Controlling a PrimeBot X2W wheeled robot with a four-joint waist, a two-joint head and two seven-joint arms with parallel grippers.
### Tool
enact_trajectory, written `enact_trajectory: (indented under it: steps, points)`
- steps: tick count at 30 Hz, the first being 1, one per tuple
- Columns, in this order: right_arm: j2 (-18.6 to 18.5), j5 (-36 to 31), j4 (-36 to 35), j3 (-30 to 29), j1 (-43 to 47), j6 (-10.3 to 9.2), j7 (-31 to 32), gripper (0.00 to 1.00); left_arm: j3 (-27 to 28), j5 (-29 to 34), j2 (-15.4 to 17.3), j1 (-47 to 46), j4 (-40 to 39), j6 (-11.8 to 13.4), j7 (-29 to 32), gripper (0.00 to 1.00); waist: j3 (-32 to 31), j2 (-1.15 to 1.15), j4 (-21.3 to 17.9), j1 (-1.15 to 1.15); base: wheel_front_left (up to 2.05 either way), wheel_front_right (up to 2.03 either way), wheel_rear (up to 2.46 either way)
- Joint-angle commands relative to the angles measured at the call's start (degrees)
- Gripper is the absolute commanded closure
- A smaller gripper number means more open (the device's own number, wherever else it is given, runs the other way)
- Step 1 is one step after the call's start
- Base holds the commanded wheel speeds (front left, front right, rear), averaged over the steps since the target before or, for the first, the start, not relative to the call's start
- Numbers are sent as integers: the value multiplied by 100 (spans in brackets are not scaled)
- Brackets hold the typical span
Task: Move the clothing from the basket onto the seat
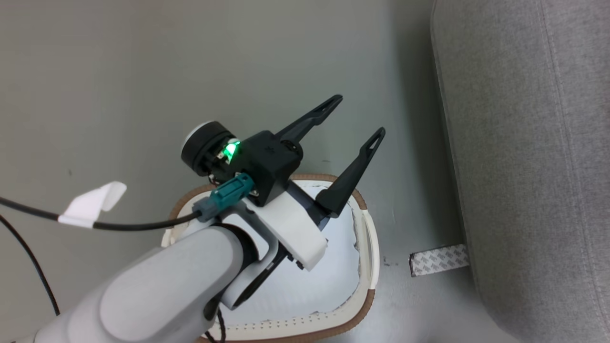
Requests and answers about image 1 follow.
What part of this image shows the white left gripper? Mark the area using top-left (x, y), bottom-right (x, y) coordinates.
top-left (247, 94), bottom-right (386, 273)

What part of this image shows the white laundry basket brown rim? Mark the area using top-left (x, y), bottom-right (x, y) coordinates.
top-left (161, 173), bottom-right (381, 343)

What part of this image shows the black round motor white cap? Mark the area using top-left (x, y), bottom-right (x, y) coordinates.
top-left (181, 121), bottom-right (237, 178)

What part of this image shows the grey printed tape strip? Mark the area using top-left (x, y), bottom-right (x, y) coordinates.
top-left (409, 244), bottom-right (470, 278)

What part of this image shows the grey fabric sofa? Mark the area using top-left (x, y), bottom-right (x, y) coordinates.
top-left (430, 0), bottom-right (610, 343)

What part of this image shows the white tape tag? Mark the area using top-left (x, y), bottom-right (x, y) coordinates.
top-left (58, 181), bottom-right (128, 229)

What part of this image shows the black cable teal connector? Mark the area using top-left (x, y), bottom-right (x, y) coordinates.
top-left (0, 172), bottom-right (253, 232)

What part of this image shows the thin black cable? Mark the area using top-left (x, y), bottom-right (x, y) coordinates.
top-left (0, 214), bottom-right (61, 316)

